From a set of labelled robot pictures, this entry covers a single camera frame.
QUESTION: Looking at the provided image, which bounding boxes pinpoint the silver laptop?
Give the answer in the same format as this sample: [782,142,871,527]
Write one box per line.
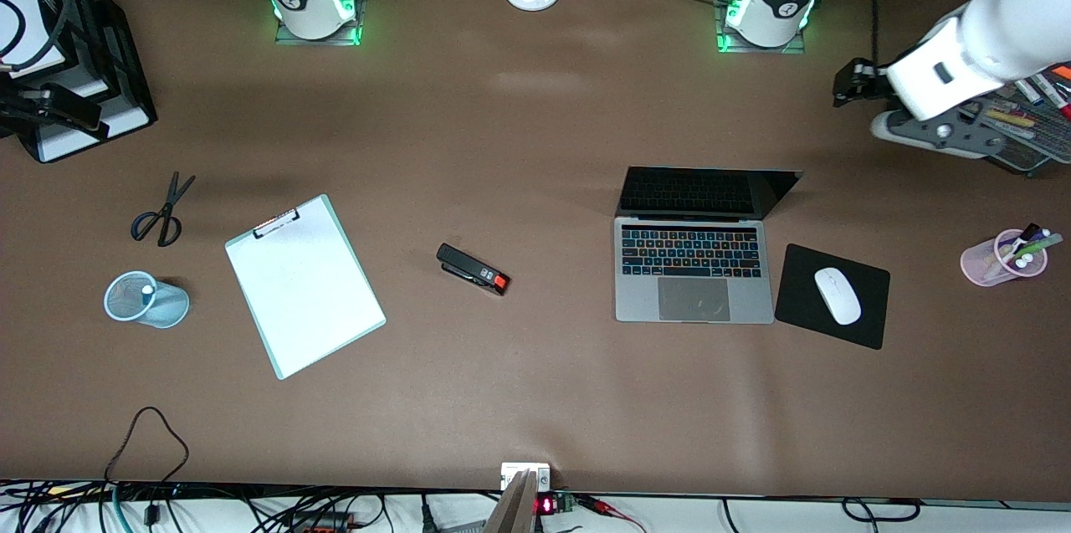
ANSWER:
[614,166,805,325]

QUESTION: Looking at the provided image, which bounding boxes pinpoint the red and white marker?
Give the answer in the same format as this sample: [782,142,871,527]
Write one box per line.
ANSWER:
[1031,73,1071,122]

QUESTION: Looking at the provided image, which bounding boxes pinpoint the black stacked document tray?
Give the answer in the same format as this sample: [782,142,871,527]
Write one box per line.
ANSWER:
[0,0,158,164]

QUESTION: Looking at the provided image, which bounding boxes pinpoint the yellow highlighter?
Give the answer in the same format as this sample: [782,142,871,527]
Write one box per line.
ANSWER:
[981,105,1040,134]

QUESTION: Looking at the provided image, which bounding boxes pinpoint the metal mesh desk organizer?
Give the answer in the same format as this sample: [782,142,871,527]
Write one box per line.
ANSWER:
[962,60,1071,179]

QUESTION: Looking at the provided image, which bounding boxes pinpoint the white computer mouse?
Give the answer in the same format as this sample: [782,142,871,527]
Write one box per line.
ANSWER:
[813,267,863,326]

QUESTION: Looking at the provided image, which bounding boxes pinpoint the pink mesh pen cup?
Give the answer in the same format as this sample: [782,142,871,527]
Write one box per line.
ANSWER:
[960,228,1048,289]

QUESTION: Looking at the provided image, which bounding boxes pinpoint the light blue mesh cup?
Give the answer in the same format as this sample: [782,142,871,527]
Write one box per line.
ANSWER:
[103,270,191,330]

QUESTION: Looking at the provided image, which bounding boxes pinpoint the black mouse pad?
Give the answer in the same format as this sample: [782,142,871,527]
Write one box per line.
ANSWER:
[774,243,891,351]

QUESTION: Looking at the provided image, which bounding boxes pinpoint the light green pen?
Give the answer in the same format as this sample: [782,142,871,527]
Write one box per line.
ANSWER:
[1015,233,1064,263]

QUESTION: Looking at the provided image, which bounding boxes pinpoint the teal clipboard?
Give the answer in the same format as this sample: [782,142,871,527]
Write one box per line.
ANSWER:
[224,193,387,382]

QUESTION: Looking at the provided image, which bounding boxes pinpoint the black stapler with red tip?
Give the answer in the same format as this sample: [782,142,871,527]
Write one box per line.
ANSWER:
[435,243,511,297]

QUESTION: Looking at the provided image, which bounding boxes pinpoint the orange terminal strip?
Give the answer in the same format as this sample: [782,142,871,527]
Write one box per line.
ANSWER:
[289,510,356,533]

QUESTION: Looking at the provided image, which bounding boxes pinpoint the red clip leads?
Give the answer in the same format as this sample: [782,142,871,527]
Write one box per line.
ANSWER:
[576,495,647,533]

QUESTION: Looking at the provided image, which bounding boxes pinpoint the small white box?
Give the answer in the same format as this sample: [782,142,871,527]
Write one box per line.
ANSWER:
[500,463,552,492]

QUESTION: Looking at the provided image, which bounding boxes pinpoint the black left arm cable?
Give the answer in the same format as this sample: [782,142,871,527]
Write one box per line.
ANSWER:
[870,0,893,78]

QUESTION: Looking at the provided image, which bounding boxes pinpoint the black handled scissors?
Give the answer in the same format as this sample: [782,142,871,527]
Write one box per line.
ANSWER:
[130,172,197,249]

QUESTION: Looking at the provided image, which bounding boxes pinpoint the black looping cable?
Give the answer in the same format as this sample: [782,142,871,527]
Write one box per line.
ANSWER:
[104,406,190,485]

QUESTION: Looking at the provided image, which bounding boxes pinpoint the white board with green frame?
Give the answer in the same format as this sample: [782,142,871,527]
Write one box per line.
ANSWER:
[226,198,384,377]

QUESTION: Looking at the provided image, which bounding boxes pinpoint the black cable tangle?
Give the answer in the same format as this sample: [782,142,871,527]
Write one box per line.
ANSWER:
[0,479,503,533]

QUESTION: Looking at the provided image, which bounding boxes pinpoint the long black cable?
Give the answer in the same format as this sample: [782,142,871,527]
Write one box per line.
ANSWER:
[718,497,925,527]

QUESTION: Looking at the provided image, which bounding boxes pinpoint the grey wooden post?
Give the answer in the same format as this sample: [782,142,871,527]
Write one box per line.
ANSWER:
[483,469,539,533]

